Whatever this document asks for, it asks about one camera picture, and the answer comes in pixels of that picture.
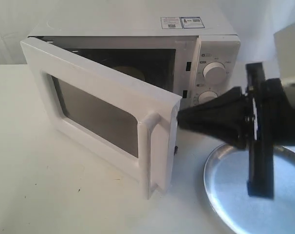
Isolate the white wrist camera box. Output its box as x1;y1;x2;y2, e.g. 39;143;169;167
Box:
274;23;295;108

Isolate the upper white control knob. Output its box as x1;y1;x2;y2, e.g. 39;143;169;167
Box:
203;62;226;84

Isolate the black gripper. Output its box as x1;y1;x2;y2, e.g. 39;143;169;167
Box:
177;62;295;198

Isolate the white microwave oven body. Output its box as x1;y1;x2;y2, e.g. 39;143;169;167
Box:
23;17;240;108

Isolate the lower white control knob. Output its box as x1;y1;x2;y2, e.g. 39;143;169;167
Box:
198;91;218;104

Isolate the white microwave door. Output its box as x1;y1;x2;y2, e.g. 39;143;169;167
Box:
21;40;182;199

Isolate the blue white label sticker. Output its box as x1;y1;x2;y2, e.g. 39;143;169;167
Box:
161;17;205;29

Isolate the cream ceramic bowl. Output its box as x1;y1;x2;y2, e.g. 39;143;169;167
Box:
113;66;145;81

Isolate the white control knob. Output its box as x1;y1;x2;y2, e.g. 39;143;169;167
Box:
198;91;218;104
203;62;226;84

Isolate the round stainless steel tray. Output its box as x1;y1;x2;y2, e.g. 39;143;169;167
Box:
203;144;295;234

